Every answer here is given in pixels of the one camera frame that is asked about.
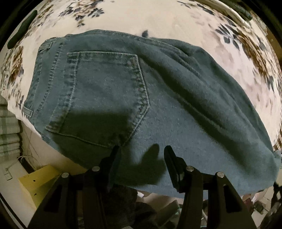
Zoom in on blue denim jeans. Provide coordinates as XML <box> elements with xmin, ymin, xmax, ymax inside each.
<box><xmin>22</xmin><ymin>30</ymin><xmax>280</xmax><ymax>196</ymax></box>

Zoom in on near striped curtain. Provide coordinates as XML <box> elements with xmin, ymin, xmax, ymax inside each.
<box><xmin>0</xmin><ymin>96</ymin><xmax>22</xmax><ymax>163</ymax></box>

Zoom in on folded clothes stack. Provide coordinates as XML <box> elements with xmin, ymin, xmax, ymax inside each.
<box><xmin>220</xmin><ymin>0</ymin><xmax>253</xmax><ymax>21</ymax></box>

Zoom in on floral bed sheet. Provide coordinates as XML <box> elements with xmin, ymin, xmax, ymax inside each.
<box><xmin>1</xmin><ymin>1</ymin><xmax>281</xmax><ymax>149</ymax></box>

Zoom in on black folded garment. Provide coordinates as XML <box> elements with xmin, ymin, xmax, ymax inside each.
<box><xmin>7</xmin><ymin>10</ymin><xmax>38</xmax><ymax>50</ymax></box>

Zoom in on yellow box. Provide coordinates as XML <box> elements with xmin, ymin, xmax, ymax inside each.
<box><xmin>18</xmin><ymin>165</ymin><xmax>61</xmax><ymax>209</ymax></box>

